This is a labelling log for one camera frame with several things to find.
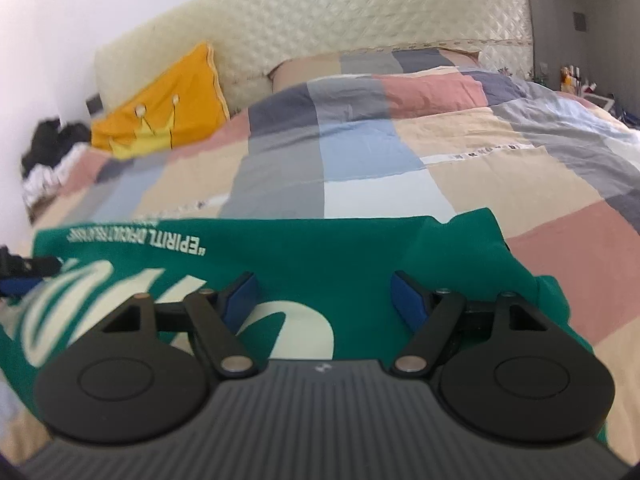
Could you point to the yellow crown pillow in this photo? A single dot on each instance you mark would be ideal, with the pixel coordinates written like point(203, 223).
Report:
point(184, 105)

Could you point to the green hooded sweatshirt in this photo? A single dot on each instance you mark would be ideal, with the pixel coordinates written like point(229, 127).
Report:
point(324, 283)

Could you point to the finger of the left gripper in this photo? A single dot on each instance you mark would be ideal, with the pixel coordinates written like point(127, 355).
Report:
point(16, 266)
point(17, 287)

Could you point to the patchwork checkered duvet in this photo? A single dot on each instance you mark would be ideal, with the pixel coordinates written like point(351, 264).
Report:
point(560, 175)

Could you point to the cream quilted headboard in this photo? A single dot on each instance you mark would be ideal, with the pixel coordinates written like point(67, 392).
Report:
point(251, 38)

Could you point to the dark wall socket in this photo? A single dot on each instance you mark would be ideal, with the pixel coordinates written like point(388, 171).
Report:
point(95, 106)

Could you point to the dark wall switch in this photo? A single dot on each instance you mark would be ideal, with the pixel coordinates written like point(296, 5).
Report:
point(580, 22)

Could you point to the white crumpled cloth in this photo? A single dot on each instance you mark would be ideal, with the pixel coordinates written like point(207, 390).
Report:
point(44, 181)

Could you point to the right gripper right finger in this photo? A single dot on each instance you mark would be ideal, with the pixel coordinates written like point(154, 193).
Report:
point(431, 316)

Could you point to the bottles on nightstand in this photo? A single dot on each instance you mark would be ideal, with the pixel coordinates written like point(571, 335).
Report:
point(571, 81)

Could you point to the black clothes pile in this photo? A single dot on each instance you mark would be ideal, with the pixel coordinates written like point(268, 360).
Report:
point(51, 143)

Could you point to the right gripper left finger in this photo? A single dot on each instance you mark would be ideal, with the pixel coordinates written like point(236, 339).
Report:
point(215, 320)

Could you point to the cardboard box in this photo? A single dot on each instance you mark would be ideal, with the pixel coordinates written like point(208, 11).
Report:
point(39, 208)

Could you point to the checkered bed pillow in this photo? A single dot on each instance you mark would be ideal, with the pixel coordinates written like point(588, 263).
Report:
point(381, 62)

